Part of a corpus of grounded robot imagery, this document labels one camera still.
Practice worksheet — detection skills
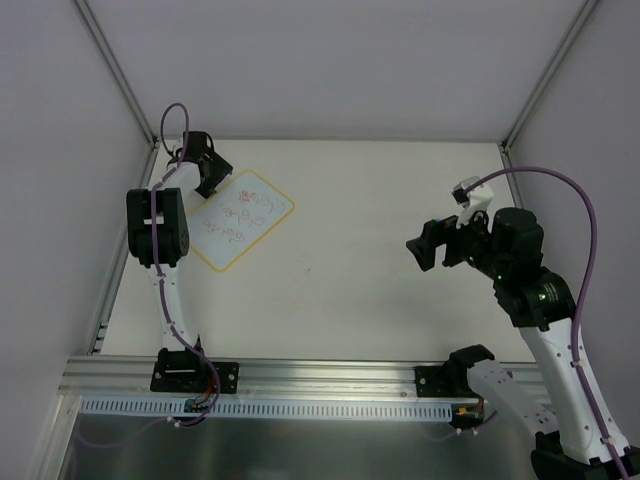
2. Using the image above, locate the yellow framed whiteboard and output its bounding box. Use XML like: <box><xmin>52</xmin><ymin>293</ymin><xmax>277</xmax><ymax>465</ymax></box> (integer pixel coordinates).
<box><xmin>187</xmin><ymin>170</ymin><xmax>295</xmax><ymax>273</ymax></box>

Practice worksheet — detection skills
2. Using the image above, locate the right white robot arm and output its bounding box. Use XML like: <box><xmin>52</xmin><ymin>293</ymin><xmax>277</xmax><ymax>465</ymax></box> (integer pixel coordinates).
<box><xmin>406</xmin><ymin>208</ymin><xmax>639</xmax><ymax>479</ymax></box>

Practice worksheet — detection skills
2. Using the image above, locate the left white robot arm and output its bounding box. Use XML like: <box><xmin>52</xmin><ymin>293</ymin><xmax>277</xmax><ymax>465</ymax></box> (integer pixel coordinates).
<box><xmin>126</xmin><ymin>131</ymin><xmax>233</xmax><ymax>353</ymax></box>

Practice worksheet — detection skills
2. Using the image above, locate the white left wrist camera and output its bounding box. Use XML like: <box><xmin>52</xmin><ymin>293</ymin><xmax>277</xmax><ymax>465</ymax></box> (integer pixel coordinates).
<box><xmin>169</xmin><ymin>138</ymin><xmax>184</xmax><ymax>157</ymax></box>

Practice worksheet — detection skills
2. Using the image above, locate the right aluminium frame post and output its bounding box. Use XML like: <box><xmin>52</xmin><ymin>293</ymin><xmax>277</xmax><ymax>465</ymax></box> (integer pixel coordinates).
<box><xmin>500</xmin><ymin>0</ymin><xmax>601</xmax><ymax>154</ymax></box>

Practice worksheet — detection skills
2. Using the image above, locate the aluminium frame post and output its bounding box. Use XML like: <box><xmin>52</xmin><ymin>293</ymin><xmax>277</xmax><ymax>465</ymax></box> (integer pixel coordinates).
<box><xmin>500</xmin><ymin>0</ymin><xmax>601</xmax><ymax>154</ymax></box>
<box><xmin>70</xmin><ymin>0</ymin><xmax>157</xmax><ymax>145</ymax></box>

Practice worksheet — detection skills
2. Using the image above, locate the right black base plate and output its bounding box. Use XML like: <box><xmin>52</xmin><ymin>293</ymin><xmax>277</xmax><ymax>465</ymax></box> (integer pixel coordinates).
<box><xmin>413</xmin><ymin>363</ymin><xmax>474</xmax><ymax>398</ymax></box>

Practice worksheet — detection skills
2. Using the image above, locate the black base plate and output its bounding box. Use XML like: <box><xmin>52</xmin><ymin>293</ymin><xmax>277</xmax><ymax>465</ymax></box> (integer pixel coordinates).
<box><xmin>150</xmin><ymin>348</ymin><xmax>240</xmax><ymax>394</ymax></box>
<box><xmin>413</xmin><ymin>363</ymin><xmax>474</xmax><ymax>398</ymax></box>

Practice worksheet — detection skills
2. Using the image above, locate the left aluminium frame post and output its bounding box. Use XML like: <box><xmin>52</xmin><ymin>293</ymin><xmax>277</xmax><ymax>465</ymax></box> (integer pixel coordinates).
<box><xmin>70</xmin><ymin>0</ymin><xmax>157</xmax><ymax>145</ymax></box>

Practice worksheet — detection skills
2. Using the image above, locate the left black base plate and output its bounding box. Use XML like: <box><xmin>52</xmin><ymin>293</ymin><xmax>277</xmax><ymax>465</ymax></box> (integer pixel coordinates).
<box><xmin>150</xmin><ymin>348</ymin><xmax>240</xmax><ymax>394</ymax></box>

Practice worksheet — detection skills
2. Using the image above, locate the aluminium mounting rail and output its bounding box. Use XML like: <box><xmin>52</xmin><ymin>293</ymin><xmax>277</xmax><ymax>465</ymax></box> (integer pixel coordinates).
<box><xmin>58</xmin><ymin>355</ymin><xmax>546</xmax><ymax>401</ymax></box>

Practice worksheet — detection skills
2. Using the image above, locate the white slotted cable duct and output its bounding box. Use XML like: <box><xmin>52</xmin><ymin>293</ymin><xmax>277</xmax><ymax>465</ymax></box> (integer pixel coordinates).
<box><xmin>79</xmin><ymin>396</ymin><xmax>453</xmax><ymax>423</ymax></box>

